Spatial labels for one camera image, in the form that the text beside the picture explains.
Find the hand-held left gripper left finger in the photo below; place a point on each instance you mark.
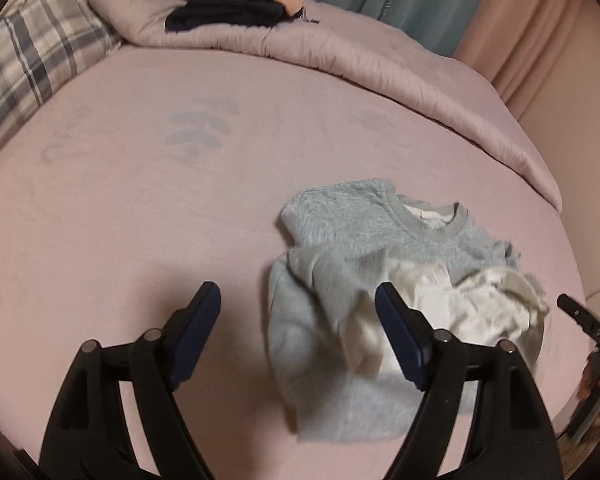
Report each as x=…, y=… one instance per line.
x=195, y=330

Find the plaid pillow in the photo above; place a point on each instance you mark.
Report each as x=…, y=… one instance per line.
x=30, y=55

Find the grey sweater with white lining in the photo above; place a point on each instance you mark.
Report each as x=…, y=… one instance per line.
x=340, y=210

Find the pink bed sheet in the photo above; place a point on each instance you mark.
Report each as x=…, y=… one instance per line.
x=130, y=210

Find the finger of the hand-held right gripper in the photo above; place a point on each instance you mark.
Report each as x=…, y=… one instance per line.
x=580, y=316

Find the dark navy folded clothes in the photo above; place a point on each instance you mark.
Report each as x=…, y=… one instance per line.
x=225, y=10

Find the person's right hand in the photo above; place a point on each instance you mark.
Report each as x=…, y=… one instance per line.
x=589, y=377

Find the pink curtain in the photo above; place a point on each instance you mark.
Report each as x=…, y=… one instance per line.
x=555, y=35

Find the pink quilted comforter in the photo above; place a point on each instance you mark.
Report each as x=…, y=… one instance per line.
x=380, y=60

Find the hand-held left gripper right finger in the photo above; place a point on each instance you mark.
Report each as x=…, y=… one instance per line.
x=400, y=335

